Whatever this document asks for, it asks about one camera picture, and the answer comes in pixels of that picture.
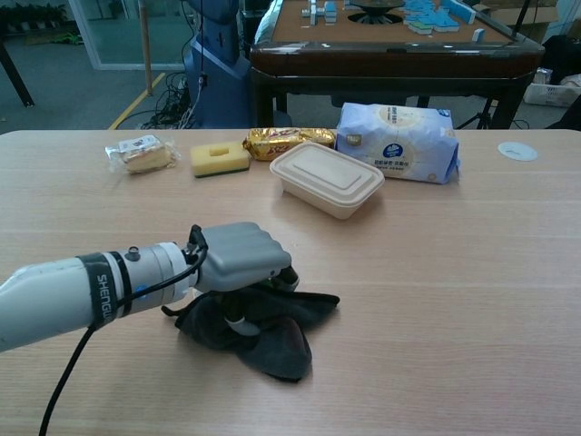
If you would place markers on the black slanted table leg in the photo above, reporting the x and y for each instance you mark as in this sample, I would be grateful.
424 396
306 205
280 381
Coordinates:
18 77

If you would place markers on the dark brown mahjong table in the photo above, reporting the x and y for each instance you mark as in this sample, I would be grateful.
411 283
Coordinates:
386 63

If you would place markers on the gold foil snack pack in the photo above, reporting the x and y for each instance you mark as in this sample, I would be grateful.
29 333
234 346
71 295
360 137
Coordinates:
281 141

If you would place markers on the standing blue white tile stack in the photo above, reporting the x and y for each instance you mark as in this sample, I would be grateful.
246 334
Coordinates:
322 11

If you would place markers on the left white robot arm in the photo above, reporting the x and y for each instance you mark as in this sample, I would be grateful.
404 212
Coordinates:
54 300

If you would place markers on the black mahjong table hub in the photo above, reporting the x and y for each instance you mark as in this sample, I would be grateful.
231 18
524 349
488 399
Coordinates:
374 11

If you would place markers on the black tripod stand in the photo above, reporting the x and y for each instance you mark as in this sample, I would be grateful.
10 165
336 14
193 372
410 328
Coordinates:
481 115

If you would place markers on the clear wrapped biscuit pack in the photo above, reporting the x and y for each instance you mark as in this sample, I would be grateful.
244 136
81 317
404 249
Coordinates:
140 156

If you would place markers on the black bag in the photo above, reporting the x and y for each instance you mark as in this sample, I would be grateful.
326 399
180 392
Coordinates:
563 56

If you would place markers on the blue white tissue pack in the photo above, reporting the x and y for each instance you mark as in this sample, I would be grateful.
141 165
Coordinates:
399 136

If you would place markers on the pile of blue mahjong tiles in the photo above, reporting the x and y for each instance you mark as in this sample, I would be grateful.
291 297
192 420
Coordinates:
436 16

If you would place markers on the blue white mahjong tile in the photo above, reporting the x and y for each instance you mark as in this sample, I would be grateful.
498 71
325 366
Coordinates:
478 34

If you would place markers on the black and green cloth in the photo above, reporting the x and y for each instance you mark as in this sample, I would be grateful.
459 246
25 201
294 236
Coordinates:
277 345

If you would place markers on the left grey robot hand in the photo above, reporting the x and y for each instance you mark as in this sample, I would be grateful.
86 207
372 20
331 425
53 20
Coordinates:
240 254

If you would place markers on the white plastic basket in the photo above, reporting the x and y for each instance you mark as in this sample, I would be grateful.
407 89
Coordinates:
551 94

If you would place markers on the yellow sponge with hole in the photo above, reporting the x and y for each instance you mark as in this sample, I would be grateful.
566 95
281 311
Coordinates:
218 163

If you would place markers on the wooden stick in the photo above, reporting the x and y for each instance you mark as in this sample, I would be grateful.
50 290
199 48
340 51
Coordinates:
147 45

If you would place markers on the beige lidded lunch box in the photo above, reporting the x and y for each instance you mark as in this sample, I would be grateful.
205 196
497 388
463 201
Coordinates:
324 175

